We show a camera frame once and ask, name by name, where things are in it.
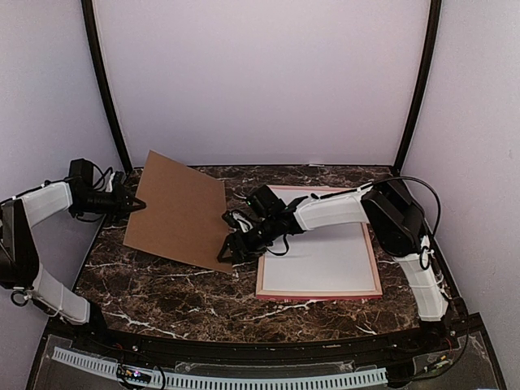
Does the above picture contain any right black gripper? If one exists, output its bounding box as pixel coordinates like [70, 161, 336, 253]
[217, 216, 278, 262]

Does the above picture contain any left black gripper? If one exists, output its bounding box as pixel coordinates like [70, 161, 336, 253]
[71, 182, 145, 223]

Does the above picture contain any brown cardboard backing board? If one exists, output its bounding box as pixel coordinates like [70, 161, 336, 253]
[123, 150, 232, 273]

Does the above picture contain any photo print white border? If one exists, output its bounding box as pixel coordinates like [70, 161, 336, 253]
[256, 186, 382, 300]

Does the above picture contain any pink wooden picture frame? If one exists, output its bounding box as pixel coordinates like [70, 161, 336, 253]
[254, 184, 384, 301]

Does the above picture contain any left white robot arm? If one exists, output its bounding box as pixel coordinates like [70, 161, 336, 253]
[1, 158, 146, 354]

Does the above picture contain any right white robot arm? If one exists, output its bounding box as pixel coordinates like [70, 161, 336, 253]
[217, 177, 450, 353]

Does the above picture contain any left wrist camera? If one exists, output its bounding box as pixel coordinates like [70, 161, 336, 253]
[105, 171, 125, 193]

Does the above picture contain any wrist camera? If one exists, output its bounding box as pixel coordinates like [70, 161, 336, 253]
[222, 210, 254, 232]
[105, 171, 125, 193]

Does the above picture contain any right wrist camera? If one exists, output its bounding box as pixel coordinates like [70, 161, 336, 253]
[222, 210, 254, 232]

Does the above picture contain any white slotted cable duct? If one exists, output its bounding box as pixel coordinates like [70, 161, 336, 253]
[51, 347, 388, 390]

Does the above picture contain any left black corner post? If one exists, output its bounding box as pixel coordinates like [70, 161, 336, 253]
[80, 0, 133, 173]

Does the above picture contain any black corner post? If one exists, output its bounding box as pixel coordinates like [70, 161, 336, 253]
[392, 0, 442, 175]
[80, 0, 133, 173]

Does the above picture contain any black front table rail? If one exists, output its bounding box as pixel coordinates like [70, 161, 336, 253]
[101, 324, 448, 369]

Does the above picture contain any right black corner post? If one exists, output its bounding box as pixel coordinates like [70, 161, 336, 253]
[392, 0, 442, 175]

